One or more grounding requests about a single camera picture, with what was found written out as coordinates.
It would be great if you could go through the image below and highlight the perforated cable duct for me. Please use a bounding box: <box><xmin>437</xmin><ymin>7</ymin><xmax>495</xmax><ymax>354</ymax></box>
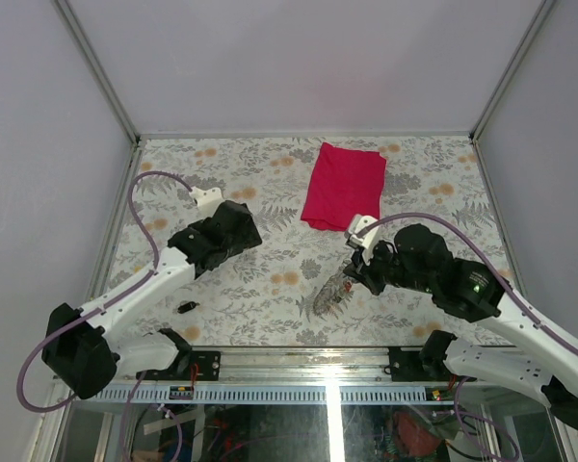
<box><xmin>92</xmin><ymin>384</ymin><xmax>428</xmax><ymax>404</ymax></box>

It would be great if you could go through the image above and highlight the left aluminium frame post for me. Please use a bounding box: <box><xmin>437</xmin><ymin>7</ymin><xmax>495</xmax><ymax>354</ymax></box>
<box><xmin>51</xmin><ymin>0</ymin><xmax>141</xmax><ymax>145</ymax></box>

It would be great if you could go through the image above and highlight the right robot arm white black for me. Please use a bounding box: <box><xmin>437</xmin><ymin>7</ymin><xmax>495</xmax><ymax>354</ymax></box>
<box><xmin>344</xmin><ymin>216</ymin><xmax>578</xmax><ymax>430</ymax></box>

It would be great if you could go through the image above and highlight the round metal key ring disc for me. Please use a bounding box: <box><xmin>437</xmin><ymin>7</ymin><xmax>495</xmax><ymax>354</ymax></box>
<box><xmin>312</xmin><ymin>270</ymin><xmax>354</xmax><ymax>318</ymax></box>

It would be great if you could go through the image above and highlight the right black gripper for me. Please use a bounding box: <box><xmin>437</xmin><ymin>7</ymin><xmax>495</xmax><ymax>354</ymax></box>
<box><xmin>342</xmin><ymin>235</ymin><xmax>434</xmax><ymax>295</ymax></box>

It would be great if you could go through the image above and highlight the red folded cloth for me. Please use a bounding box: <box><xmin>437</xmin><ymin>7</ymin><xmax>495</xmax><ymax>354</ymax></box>
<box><xmin>301</xmin><ymin>142</ymin><xmax>386</xmax><ymax>231</ymax></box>

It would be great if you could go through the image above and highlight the small black key fob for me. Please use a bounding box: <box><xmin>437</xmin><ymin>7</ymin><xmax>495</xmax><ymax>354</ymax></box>
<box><xmin>176</xmin><ymin>301</ymin><xmax>199</xmax><ymax>314</ymax></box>

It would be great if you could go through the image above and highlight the aluminium frame post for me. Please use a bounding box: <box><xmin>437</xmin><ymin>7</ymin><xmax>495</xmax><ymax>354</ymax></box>
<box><xmin>469</xmin><ymin>0</ymin><xmax>559</xmax><ymax>141</ymax></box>
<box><xmin>51</xmin><ymin>0</ymin><xmax>141</xmax><ymax>145</ymax></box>

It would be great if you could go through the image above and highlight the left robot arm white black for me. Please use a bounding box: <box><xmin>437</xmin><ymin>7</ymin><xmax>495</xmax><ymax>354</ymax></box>
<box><xmin>41</xmin><ymin>200</ymin><xmax>262</xmax><ymax>399</ymax></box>

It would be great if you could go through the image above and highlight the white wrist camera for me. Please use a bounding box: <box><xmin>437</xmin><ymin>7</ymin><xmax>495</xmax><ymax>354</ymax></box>
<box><xmin>344</xmin><ymin>215</ymin><xmax>381</xmax><ymax>253</ymax></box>
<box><xmin>189</xmin><ymin>187</ymin><xmax>223</xmax><ymax>213</ymax></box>

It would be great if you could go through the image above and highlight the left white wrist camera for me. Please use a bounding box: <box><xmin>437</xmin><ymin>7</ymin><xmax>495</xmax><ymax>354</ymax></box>
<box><xmin>189</xmin><ymin>187</ymin><xmax>223</xmax><ymax>213</ymax></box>

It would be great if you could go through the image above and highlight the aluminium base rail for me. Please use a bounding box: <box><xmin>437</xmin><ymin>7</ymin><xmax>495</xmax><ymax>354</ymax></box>
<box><xmin>195</xmin><ymin>346</ymin><xmax>433</xmax><ymax>385</ymax></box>

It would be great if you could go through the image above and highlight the right aluminium frame post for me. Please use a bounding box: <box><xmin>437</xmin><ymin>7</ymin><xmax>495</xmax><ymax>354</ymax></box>
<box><xmin>469</xmin><ymin>0</ymin><xmax>559</xmax><ymax>141</ymax></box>

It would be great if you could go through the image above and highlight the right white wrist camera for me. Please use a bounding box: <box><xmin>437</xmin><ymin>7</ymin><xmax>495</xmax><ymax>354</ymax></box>
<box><xmin>344</xmin><ymin>215</ymin><xmax>381</xmax><ymax>253</ymax></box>

